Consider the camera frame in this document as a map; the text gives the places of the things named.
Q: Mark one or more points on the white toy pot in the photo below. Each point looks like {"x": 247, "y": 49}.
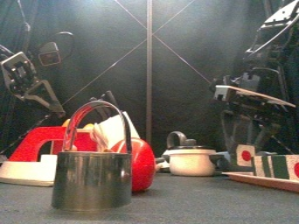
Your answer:
{"x": 191, "y": 163}

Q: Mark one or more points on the red and white toy appliance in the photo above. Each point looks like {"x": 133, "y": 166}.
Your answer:
{"x": 26, "y": 151}

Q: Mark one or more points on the white paper napkins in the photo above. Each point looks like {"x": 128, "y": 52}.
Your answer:
{"x": 112, "y": 128}

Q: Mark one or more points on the yellow toy piece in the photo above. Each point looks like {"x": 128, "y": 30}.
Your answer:
{"x": 88, "y": 126}

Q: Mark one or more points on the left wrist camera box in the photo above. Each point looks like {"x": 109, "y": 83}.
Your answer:
{"x": 48, "y": 54}

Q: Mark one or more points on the red round toy kettle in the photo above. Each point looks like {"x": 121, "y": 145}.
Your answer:
{"x": 141, "y": 164}

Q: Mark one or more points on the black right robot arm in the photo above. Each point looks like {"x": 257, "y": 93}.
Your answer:
{"x": 276, "y": 38}

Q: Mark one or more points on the tan rectangular plate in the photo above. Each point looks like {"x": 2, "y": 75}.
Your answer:
{"x": 264, "y": 180}

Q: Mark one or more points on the green striped sushi piece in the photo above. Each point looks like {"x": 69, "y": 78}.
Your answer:
{"x": 279, "y": 167}

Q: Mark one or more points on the grey vertical frame pole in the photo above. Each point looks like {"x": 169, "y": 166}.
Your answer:
{"x": 148, "y": 73}

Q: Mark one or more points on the white sushi piece red dot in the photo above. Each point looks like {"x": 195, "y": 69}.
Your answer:
{"x": 244, "y": 155}
{"x": 293, "y": 167}

